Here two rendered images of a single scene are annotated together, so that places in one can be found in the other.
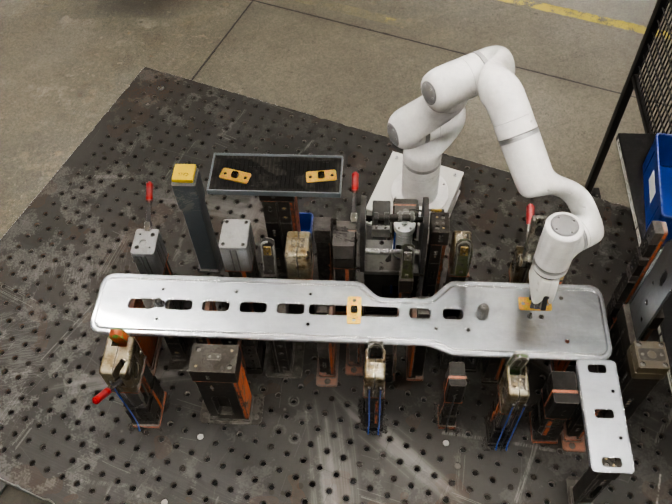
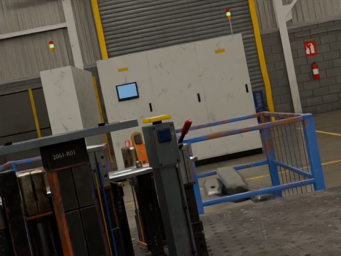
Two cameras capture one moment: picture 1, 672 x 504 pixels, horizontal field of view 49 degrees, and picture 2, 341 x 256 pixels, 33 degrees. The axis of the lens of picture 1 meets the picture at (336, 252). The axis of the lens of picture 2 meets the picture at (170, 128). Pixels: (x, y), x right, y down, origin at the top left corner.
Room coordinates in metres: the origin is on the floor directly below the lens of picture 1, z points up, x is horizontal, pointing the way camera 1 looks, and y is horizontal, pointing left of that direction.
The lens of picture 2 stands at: (2.75, -0.28, 1.20)
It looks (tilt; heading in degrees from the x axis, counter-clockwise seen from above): 3 degrees down; 152
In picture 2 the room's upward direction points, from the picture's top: 11 degrees counter-clockwise
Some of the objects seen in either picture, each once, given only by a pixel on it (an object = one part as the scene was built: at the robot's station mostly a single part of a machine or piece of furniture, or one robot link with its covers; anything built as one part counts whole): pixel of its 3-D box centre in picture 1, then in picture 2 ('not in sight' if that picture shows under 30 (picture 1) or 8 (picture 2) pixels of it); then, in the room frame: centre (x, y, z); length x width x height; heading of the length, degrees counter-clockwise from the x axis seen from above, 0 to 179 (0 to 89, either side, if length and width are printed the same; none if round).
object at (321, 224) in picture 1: (325, 263); (20, 245); (1.21, 0.03, 0.90); 0.05 x 0.05 x 0.40; 85
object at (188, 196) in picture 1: (199, 223); (173, 204); (1.37, 0.42, 0.92); 0.08 x 0.08 x 0.44; 85
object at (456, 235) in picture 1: (455, 276); not in sight; (1.15, -0.35, 0.88); 0.11 x 0.09 x 0.37; 175
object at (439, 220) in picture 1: (433, 264); not in sight; (1.18, -0.29, 0.91); 0.07 x 0.05 x 0.42; 175
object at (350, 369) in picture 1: (354, 333); not in sight; (1.01, -0.04, 0.84); 0.13 x 0.05 x 0.29; 175
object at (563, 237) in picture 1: (560, 241); not in sight; (0.95, -0.51, 1.34); 0.09 x 0.08 x 0.13; 115
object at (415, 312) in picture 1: (417, 340); not in sight; (0.97, -0.22, 0.84); 0.12 x 0.05 x 0.29; 175
